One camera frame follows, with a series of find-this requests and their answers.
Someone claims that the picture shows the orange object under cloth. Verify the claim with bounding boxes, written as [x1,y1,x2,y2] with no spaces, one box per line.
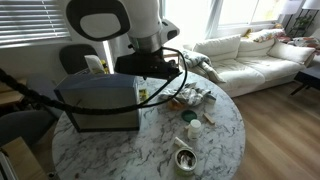
[167,99,184,110]

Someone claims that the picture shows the dark coffee table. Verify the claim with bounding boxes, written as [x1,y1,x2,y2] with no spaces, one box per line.
[292,65,320,95]

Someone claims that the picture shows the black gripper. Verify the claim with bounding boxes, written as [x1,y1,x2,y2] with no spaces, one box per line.
[114,50,181,79]

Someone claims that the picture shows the dark green round lid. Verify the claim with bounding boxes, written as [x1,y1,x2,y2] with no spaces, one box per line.
[181,110,197,122]

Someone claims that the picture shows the window blinds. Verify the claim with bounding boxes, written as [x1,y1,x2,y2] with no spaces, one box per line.
[0,0,70,46]

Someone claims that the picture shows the green tin can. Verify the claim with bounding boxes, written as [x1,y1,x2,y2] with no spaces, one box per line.
[174,148,197,176]

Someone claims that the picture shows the dark grey office chair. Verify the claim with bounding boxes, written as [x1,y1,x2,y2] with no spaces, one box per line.
[0,44,97,146]

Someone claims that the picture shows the white tube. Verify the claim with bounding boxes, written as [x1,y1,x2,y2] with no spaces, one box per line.
[174,137,192,150]

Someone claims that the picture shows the floral cushion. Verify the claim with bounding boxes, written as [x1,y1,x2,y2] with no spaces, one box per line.
[249,29,285,43]

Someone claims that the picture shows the small wooden block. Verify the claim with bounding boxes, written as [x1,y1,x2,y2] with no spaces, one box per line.
[203,113,215,125]

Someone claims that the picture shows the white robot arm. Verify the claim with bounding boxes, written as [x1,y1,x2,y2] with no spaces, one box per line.
[66,0,181,79]

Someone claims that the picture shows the yellow green small box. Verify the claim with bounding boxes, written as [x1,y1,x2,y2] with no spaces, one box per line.
[139,89,149,102]

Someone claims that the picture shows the white plastic bottle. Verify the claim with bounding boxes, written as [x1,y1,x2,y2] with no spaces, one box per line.
[186,119,202,140]

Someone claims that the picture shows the crumpled grey cloth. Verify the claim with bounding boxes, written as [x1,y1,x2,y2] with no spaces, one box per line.
[174,82,216,106]

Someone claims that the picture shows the grey striped blanket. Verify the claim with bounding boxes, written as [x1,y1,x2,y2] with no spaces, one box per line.
[180,49,225,83]

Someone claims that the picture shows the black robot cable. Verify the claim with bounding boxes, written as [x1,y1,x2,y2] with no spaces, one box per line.
[0,46,189,116]

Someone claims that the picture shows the white sofa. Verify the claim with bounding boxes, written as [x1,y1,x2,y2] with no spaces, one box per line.
[181,34,315,97]

